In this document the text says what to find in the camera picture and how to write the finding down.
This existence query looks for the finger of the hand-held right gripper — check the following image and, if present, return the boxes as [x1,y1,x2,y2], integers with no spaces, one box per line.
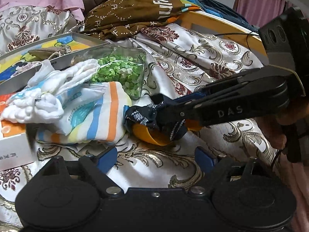
[150,68,288,110]
[156,86,289,129]

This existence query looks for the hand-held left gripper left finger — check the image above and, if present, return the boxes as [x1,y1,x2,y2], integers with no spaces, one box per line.
[36,147,126,197]

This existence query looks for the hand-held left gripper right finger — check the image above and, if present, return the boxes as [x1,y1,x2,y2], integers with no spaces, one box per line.
[189,147,275,195]

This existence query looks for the striped colourful sock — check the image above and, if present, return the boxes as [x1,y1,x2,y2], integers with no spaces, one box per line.
[36,82,133,145]

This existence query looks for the black and orange sock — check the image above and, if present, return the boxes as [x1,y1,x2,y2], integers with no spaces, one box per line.
[124,94,202,147]

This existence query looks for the metal tin box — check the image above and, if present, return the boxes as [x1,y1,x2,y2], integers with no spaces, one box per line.
[0,32,110,95]

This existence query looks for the person's right forearm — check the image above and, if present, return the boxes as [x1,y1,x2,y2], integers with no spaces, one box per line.
[275,159,309,232]

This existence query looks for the person's right hand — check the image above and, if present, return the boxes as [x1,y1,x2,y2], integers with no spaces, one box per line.
[257,103,294,151]

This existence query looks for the floral satin bedspread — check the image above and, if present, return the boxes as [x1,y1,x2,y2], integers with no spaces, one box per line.
[0,5,290,232]

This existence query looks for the blue white tissue pack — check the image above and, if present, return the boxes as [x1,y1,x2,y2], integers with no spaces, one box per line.
[54,82,111,136]
[28,58,100,95]

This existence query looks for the pink curtain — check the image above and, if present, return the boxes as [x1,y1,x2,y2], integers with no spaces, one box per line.
[233,0,300,28]

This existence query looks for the dark blue jeans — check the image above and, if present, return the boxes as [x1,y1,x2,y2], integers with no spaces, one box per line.
[195,0,260,33]

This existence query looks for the clear bag of green stars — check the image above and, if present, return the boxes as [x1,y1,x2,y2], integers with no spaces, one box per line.
[72,44,148,100]

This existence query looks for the white fluffy sock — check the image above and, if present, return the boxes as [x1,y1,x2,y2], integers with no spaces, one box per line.
[0,87,64,127]

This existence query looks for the orange and white box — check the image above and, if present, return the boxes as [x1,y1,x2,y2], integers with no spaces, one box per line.
[0,94,37,171]

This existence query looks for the brown printed cloth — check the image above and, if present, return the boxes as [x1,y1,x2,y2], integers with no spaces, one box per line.
[81,0,201,41]

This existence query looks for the black cable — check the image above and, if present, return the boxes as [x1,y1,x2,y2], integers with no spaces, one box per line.
[212,30,260,52]

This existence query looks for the wooden bed frame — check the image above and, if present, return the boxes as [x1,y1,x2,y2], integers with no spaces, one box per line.
[179,10,262,45]

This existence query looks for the brown drawstring pouch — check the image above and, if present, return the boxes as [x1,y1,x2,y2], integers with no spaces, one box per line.
[29,46,71,60]

